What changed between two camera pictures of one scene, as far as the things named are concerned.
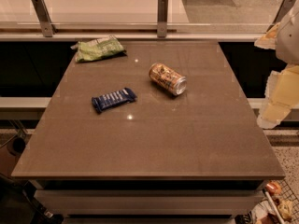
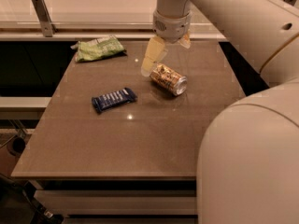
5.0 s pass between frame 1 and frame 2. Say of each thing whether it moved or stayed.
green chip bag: stayed
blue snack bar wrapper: stayed
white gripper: moved
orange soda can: stayed
